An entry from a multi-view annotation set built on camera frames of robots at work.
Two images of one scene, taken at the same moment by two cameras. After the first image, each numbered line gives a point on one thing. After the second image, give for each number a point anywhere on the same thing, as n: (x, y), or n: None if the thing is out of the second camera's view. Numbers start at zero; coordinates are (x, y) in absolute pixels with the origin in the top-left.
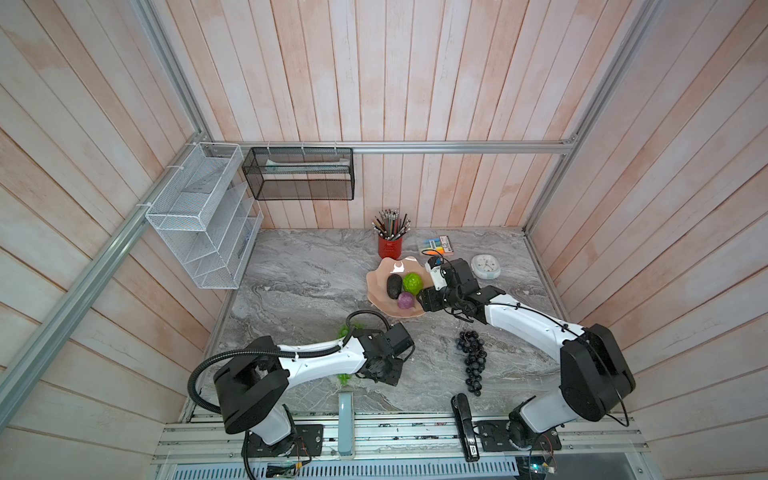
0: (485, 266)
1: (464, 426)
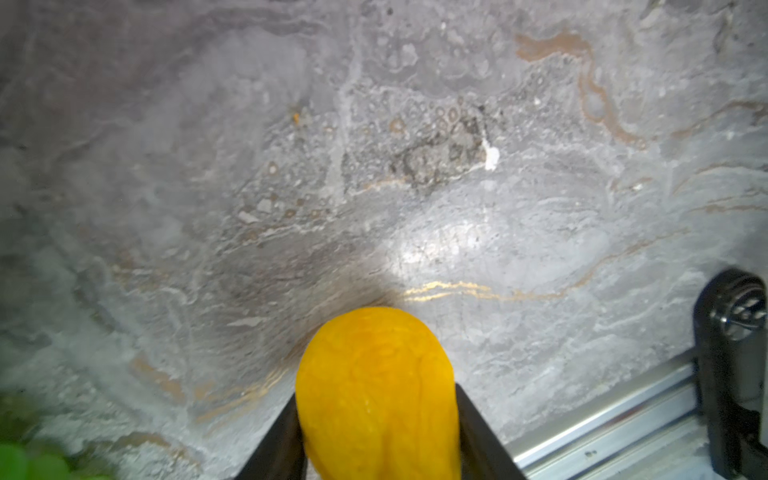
0: None
1: (729, 338)
